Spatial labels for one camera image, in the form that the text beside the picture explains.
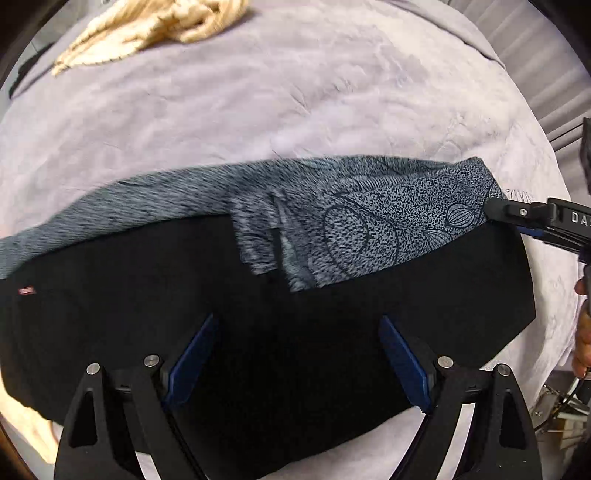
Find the person's right hand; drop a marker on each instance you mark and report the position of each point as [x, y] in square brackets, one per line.
[582, 337]

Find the peach towel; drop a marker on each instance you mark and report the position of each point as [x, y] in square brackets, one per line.
[37, 434]

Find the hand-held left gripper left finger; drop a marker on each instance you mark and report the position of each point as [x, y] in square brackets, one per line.
[191, 364]

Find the beige striped garment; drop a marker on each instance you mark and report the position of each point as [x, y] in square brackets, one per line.
[152, 27]

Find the grey curtain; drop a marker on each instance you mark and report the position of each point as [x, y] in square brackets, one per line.
[554, 92]

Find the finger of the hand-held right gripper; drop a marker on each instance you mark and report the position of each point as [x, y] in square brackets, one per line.
[508, 211]
[531, 232]

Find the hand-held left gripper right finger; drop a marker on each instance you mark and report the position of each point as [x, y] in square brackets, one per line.
[406, 364]

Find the black pants with grey floral trim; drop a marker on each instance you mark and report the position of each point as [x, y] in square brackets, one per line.
[277, 350]

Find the lilac bed blanket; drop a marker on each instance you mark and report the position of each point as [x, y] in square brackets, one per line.
[277, 92]

